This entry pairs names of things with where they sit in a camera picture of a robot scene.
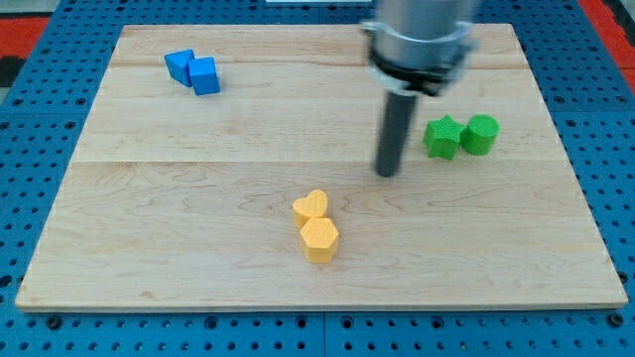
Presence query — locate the blue cube block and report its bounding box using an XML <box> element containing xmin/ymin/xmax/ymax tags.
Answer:
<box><xmin>189</xmin><ymin>57</ymin><xmax>221</xmax><ymax>95</ymax></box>

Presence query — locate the blue angular block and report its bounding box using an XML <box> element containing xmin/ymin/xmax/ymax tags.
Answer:
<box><xmin>164</xmin><ymin>49</ymin><xmax>194</xmax><ymax>87</ymax></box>

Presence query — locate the green cylinder block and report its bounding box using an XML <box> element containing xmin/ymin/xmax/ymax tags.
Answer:
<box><xmin>461</xmin><ymin>114</ymin><xmax>500</xmax><ymax>156</ymax></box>

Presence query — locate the yellow hexagon block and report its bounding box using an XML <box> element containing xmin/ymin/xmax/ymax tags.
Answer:
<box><xmin>300</xmin><ymin>218</ymin><xmax>339</xmax><ymax>263</ymax></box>

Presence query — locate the light wooden board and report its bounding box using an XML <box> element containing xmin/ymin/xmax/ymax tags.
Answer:
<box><xmin>15</xmin><ymin>24</ymin><xmax>628</xmax><ymax>312</ymax></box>

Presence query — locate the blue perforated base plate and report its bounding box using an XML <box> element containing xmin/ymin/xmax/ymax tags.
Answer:
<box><xmin>1</xmin><ymin>0</ymin><xmax>634</xmax><ymax>356</ymax></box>

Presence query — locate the green star block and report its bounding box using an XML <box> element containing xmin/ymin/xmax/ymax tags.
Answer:
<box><xmin>422</xmin><ymin>115</ymin><xmax>467</xmax><ymax>161</ymax></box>

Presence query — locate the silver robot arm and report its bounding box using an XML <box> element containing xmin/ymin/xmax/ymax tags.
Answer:
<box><xmin>361</xmin><ymin>0</ymin><xmax>478</xmax><ymax>96</ymax></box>

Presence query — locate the yellow heart block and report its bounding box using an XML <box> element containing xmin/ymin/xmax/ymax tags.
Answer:
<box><xmin>292</xmin><ymin>189</ymin><xmax>328</xmax><ymax>229</ymax></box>

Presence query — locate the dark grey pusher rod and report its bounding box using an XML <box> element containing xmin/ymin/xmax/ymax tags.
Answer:
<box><xmin>374</xmin><ymin>92</ymin><xmax>417</xmax><ymax>178</ymax></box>

